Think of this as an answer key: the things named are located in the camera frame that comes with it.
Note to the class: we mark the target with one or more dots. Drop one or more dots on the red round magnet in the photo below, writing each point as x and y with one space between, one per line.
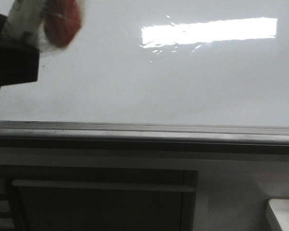
62 21

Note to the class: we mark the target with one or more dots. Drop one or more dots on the white black whiteboard marker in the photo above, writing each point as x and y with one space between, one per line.
23 22

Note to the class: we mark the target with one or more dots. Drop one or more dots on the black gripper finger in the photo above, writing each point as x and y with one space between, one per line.
19 63

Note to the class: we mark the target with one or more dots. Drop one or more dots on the white whiteboard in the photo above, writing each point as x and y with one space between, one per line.
195 62

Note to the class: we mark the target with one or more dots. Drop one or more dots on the grey whiteboard marker tray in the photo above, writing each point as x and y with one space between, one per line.
76 131

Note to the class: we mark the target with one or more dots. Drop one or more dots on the dark cabinet with bar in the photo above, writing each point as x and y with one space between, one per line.
103 200

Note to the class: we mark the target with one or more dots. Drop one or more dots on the white box with red button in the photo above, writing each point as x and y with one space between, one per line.
277 214

